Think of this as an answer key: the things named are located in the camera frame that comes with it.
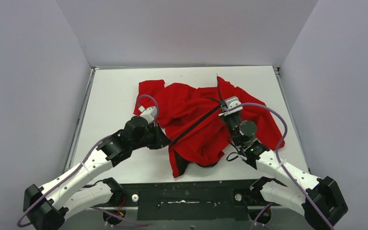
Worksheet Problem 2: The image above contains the red zip-up jacket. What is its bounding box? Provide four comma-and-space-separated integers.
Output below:
133, 75, 286, 179

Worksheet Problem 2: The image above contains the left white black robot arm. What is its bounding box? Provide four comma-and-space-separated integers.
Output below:
17, 115, 171, 230

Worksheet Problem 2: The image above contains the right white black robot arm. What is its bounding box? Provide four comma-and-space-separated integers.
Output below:
219, 108, 348, 230

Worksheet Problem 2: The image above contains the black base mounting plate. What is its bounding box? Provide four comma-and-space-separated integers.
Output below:
90, 178, 299, 222

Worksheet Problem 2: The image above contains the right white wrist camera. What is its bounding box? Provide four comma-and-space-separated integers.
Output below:
223, 96, 243, 113

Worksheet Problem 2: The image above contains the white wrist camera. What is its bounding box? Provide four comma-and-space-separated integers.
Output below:
223, 96, 243, 113
138, 106, 158, 125

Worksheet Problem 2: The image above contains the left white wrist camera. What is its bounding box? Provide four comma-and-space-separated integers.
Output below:
138, 106, 158, 125

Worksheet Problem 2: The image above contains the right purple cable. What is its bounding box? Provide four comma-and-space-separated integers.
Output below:
225, 102, 337, 230

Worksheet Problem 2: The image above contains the purple cable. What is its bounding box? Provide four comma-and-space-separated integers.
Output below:
225, 102, 337, 230
16, 94, 160, 228

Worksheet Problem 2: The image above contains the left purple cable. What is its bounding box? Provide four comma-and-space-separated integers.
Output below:
16, 94, 160, 228

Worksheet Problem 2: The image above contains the aluminium table frame rail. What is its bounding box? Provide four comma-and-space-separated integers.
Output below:
64, 67, 98, 172

